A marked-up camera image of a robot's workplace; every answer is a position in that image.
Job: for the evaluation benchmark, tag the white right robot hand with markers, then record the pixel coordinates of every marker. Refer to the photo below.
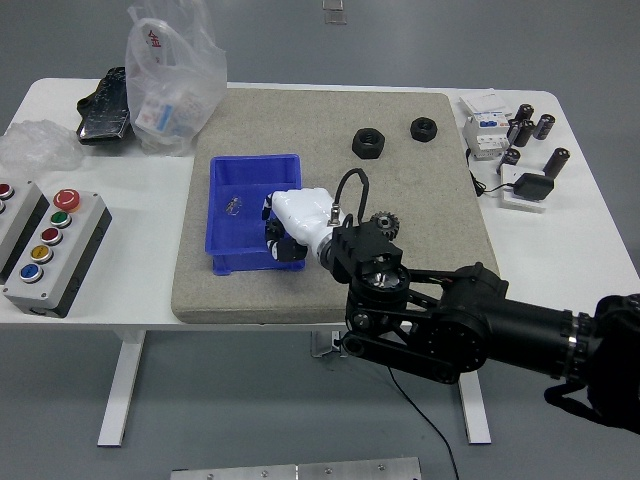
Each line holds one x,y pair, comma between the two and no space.
305,212

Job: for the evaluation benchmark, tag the black metal gear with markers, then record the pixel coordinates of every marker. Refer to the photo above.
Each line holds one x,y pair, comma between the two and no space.
390,222

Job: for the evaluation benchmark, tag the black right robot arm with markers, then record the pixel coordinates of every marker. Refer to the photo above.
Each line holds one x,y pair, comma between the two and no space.
475,330

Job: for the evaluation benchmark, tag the blue plastic box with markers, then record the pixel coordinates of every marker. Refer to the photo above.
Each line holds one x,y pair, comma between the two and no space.
235,240

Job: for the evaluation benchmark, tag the large black hex nut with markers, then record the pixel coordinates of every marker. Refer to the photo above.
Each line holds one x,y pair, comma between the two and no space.
361,150

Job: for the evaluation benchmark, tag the silver under-table control box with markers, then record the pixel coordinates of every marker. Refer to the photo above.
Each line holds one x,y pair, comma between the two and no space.
322,345

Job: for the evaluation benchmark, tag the small black hex nut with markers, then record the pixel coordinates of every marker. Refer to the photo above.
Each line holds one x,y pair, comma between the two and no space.
417,134

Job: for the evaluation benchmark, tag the grey five-button control box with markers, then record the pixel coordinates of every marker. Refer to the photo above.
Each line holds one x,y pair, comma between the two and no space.
55,260

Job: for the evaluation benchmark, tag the grey control box red button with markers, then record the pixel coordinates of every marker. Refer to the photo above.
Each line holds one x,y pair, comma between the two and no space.
17,220

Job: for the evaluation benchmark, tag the small clear parts bag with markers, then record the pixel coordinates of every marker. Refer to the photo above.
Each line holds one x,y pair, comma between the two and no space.
233,206

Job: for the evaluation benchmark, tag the grey-brown foam mat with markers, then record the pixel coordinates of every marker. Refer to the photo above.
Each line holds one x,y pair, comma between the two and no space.
325,115

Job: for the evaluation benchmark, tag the white blue carton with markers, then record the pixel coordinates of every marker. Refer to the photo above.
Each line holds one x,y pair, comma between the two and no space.
152,115

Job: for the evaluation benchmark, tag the white circuit breaker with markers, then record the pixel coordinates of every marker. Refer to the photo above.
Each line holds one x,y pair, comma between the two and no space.
482,135

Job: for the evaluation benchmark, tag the white plastic shopping bag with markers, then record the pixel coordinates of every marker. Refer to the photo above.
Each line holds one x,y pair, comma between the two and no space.
170,65

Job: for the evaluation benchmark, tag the clear floor fixture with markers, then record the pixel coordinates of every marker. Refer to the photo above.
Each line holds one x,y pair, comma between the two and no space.
334,14

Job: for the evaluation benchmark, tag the black crinkled pouch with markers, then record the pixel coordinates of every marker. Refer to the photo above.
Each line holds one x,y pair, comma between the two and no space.
102,112

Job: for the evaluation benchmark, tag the black power adapter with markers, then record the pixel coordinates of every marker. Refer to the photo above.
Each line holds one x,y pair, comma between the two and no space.
534,186

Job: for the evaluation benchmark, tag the tall black cylindrical capacitor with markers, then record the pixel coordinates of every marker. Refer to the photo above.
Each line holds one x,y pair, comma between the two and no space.
556,162

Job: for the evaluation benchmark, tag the white table leg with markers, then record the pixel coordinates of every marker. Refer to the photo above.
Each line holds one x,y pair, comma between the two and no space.
120,390
475,410

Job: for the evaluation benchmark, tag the silver metal plate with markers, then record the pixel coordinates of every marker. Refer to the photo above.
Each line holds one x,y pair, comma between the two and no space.
300,471

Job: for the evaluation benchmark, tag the clear plastic wrap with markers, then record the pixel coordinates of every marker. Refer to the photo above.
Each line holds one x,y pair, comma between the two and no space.
35,147

